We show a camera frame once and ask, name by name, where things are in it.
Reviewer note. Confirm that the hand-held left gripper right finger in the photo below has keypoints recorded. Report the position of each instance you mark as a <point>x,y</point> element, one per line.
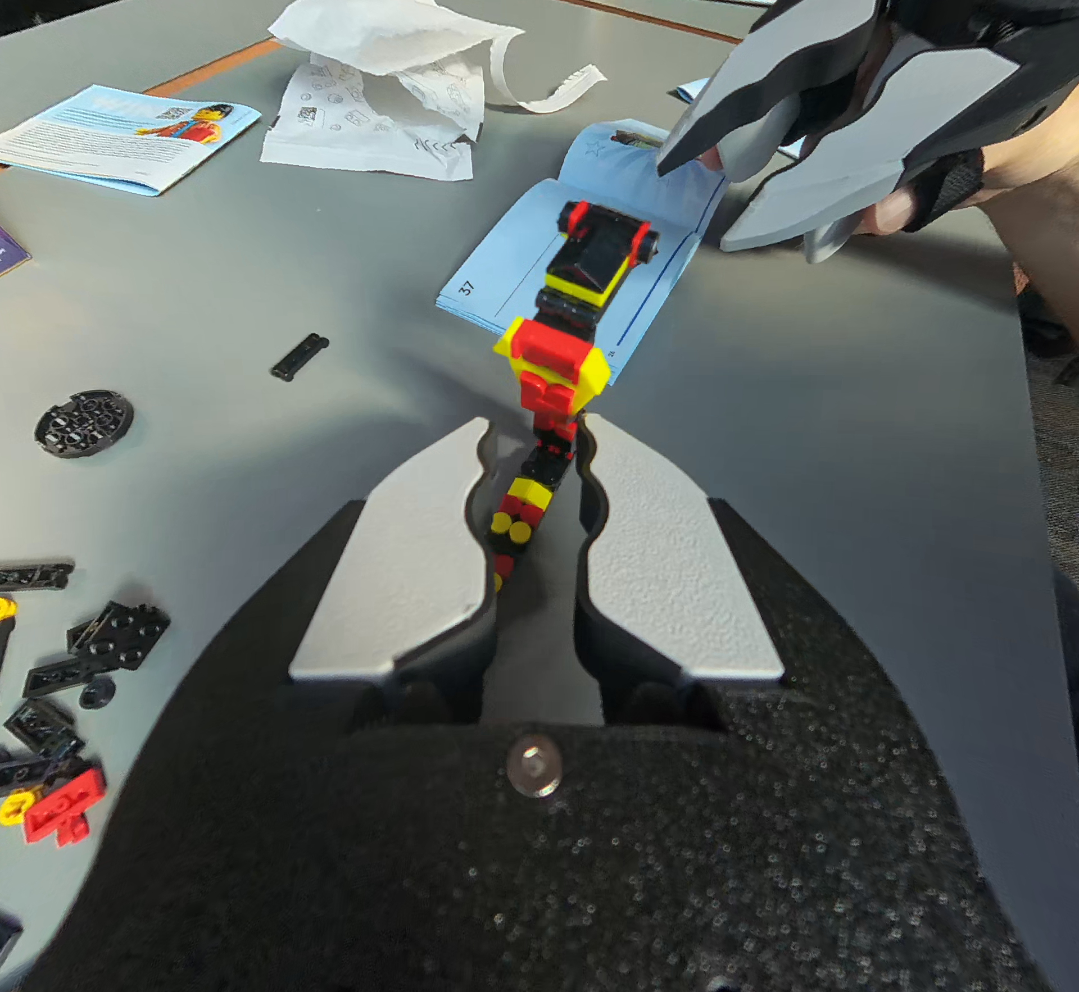
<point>674,562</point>

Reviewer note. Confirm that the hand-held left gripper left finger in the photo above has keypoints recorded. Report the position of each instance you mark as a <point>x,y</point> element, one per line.
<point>405,562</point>

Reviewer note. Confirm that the black red yellow brick snake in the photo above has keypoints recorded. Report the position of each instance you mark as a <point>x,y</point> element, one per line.
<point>556,352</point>

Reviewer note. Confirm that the pile of loose toy bricks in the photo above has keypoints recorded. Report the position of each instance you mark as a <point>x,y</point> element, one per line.
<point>50,722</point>

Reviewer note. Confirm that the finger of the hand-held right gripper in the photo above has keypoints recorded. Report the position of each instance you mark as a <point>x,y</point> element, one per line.
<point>893,132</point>
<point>801,40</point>

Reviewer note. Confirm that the purple card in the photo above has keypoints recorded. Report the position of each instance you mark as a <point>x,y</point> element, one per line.
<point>10,255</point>

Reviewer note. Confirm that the black round brick plate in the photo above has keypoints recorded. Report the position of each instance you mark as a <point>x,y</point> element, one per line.
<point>84,423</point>

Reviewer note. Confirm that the blue figure leaflet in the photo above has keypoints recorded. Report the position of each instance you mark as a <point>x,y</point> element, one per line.
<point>101,137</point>

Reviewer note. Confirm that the printed white paper bag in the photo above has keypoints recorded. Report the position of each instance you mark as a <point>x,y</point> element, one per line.
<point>337,141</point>

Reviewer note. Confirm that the person's right hand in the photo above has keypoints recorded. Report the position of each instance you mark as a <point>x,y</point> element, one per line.
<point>1037,200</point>

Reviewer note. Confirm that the crumpled white paper bag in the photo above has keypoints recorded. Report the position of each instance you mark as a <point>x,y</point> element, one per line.
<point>379,23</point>

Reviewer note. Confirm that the small black bar brick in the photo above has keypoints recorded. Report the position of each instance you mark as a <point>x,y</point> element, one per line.
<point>299,356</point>

